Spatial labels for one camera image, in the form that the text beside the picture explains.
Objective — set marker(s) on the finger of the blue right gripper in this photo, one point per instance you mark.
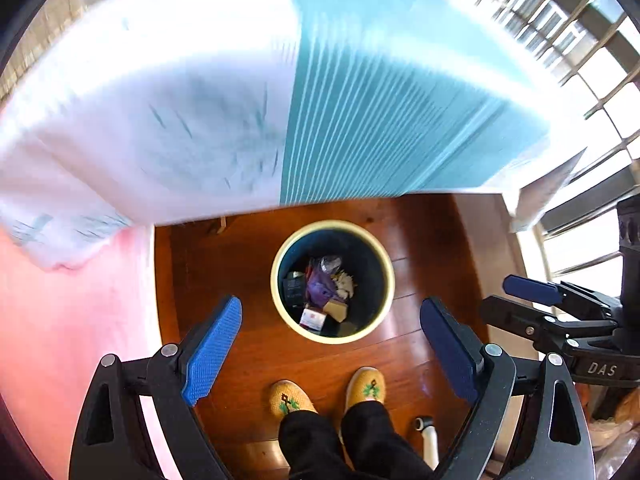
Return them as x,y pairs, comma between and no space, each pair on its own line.
531,290
511,316

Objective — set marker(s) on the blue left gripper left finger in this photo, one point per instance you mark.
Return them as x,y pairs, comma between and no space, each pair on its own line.
207,346

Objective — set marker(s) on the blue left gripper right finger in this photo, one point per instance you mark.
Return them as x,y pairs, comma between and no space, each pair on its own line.
455,346

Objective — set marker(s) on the round cream rimmed trash bin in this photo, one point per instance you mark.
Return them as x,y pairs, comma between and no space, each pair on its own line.
360,268

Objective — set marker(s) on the left yellow embroidered slipper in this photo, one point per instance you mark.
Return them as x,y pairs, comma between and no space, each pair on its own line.
287,397

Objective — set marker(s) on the yellow embroidered slipper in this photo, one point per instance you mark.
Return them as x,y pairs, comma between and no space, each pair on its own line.
287,397
367,384

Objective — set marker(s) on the white pipe on floor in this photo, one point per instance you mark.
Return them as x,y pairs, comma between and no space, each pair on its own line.
424,425

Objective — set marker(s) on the right yellow embroidered slipper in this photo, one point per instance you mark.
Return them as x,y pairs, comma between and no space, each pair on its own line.
367,384

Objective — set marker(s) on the white red small box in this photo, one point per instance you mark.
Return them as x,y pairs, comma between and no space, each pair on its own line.
312,320

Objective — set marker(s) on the right black trouser leg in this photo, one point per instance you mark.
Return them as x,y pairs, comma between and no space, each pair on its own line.
375,449

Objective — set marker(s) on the black trouser leg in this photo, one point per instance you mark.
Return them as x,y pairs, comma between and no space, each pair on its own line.
312,448
375,449

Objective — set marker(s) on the left black trouser leg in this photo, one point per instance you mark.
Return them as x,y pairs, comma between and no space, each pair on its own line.
312,448

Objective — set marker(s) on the purple wrapper in bin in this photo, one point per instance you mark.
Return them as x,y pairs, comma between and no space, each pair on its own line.
320,288

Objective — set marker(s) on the teal white patterned tablecloth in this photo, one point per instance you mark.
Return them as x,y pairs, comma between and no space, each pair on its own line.
150,112

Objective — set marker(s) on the window security grille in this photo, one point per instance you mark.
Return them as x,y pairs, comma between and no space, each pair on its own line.
591,49

